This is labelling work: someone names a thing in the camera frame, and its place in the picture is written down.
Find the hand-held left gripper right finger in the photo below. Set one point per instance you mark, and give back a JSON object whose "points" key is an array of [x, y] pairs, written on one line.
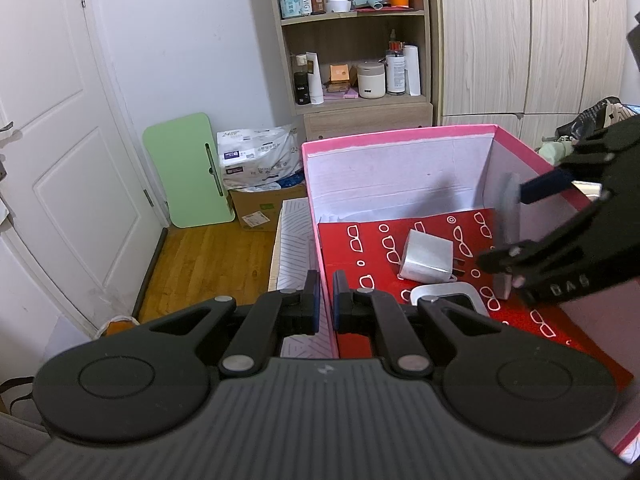
{"points": [[340, 305]]}

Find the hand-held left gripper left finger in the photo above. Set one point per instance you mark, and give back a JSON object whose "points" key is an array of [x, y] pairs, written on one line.
{"points": [[313, 305]]}

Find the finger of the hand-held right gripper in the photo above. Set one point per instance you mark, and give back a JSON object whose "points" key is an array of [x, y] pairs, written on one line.
{"points": [[500, 259], [547, 185]]}

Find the grey device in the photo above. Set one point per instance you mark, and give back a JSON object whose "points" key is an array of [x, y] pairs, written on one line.
{"points": [[511, 220]]}

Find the white device with black panel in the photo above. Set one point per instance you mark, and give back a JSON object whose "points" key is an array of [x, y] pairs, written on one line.
{"points": [[440, 290]]}

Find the pink cardboard box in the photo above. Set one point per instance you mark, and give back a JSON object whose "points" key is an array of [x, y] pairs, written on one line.
{"points": [[400, 175]]}

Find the red printed paper lining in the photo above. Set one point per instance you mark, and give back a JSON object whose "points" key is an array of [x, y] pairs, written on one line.
{"points": [[370, 265]]}

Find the white charger cube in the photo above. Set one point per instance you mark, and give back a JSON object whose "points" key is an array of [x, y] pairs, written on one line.
{"points": [[425, 260]]}

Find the pile of clothes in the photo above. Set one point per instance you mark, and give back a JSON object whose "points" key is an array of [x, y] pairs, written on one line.
{"points": [[595, 115]]}

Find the brown cardboard box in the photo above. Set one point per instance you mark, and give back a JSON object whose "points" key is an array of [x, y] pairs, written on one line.
{"points": [[260, 207]]}

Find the wooden wardrobe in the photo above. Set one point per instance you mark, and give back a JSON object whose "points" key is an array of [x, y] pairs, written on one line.
{"points": [[485, 60]]}

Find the tissue paper pack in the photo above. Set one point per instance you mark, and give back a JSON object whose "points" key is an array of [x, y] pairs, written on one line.
{"points": [[255, 155]]}

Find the dark door draft strip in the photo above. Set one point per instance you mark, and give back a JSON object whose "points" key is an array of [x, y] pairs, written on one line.
{"points": [[150, 270]]}

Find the white paper roll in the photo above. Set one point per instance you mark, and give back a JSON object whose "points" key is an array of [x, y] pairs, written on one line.
{"points": [[413, 72]]}

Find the green folding board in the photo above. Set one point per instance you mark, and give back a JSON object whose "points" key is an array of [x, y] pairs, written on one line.
{"points": [[185, 175]]}

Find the wooden bookshelf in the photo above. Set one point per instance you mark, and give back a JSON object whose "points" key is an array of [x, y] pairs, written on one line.
{"points": [[365, 122]]}

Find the white round jar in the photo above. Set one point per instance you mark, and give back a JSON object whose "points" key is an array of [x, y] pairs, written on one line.
{"points": [[371, 82]]}

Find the dark bottle with red band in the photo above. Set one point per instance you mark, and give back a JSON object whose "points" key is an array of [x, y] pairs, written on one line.
{"points": [[396, 45]]}

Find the pink flat boxes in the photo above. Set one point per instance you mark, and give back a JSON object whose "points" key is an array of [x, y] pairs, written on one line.
{"points": [[341, 92]]}

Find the black bottle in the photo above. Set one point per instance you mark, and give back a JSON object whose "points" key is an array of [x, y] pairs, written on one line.
{"points": [[301, 90]]}

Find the white tube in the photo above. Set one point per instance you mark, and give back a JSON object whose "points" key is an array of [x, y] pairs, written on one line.
{"points": [[315, 80]]}

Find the orange box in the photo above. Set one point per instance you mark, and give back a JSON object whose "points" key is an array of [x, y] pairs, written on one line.
{"points": [[340, 74]]}

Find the small clear bottle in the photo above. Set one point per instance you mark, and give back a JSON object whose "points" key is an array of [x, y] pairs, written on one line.
{"points": [[300, 62]]}

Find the white bowl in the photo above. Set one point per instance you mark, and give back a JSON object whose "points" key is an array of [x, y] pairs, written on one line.
{"points": [[337, 5]]}

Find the white door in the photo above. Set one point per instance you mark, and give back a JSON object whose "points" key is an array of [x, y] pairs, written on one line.
{"points": [[60, 160]]}

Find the small brown bottle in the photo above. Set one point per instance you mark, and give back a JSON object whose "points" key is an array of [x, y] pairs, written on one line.
{"points": [[318, 2]]}

